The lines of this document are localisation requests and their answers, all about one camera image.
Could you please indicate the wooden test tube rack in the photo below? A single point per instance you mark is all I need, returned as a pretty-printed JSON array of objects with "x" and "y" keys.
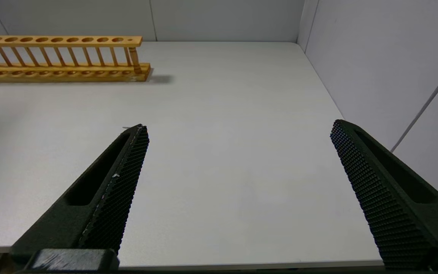
[{"x": 63, "y": 72}]

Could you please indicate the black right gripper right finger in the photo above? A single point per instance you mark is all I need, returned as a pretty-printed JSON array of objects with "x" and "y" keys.
[{"x": 394, "y": 198}]

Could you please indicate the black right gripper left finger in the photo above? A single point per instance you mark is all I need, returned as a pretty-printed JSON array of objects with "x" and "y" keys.
[{"x": 89, "y": 213}]

